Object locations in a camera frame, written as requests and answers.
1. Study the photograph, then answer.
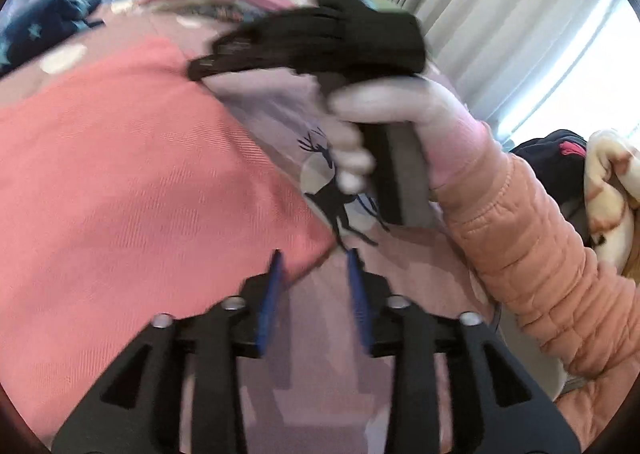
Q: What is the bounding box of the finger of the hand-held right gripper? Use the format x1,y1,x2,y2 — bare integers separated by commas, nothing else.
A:
188,38,347,82
211,8,347,56

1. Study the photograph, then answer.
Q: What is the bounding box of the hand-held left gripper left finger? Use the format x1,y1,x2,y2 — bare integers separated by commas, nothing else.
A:
50,249,286,454

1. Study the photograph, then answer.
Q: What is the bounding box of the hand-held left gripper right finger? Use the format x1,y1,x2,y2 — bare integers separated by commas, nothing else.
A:
346,248,583,454

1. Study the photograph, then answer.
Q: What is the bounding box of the pink knit sweater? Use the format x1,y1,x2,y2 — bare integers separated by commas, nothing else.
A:
0,36,341,440

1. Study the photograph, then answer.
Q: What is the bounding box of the person's right forearm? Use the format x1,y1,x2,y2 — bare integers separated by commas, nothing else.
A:
430,121,640,454

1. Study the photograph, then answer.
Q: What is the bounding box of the person's right hand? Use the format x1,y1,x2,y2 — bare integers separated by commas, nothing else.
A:
327,74,488,195

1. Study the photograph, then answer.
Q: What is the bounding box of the mauve polka dot bedspread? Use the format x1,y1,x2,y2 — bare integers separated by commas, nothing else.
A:
0,0,501,454

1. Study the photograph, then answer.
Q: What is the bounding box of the dark jacket with pink mark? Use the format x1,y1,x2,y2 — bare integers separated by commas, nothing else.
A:
507,129,596,235

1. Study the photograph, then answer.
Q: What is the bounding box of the white pleated curtain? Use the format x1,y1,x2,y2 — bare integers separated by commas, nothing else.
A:
330,0,640,135

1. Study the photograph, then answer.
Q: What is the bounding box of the navy star print garment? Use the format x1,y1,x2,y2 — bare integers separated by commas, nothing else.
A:
0,0,106,77

